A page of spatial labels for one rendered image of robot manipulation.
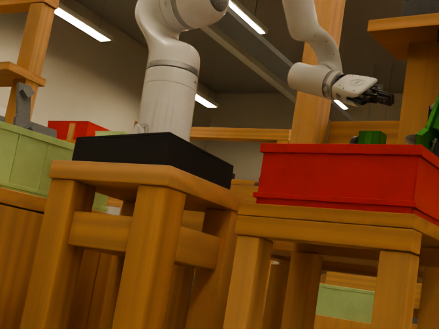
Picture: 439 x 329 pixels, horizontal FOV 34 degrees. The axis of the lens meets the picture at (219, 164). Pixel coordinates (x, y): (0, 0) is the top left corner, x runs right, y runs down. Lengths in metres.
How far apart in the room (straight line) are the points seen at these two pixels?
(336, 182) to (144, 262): 0.39
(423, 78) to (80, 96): 9.21
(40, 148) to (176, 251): 0.63
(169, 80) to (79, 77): 9.64
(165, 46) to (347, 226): 0.63
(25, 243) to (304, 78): 0.92
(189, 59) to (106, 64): 10.10
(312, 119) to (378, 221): 1.27
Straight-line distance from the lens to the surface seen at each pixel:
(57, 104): 10.84
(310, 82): 2.11
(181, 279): 1.88
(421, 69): 2.33
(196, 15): 1.63
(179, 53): 1.60
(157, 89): 1.57
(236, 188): 1.77
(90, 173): 1.48
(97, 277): 1.91
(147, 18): 1.69
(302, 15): 2.10
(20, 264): 1.80
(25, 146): 1.90
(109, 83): 11.75
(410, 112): 2.29
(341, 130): 2.47
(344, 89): 2.04
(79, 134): 7.87
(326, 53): 2.20
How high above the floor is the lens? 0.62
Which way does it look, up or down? 10 degrees up
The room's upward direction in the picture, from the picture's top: 10 degrees clockwise
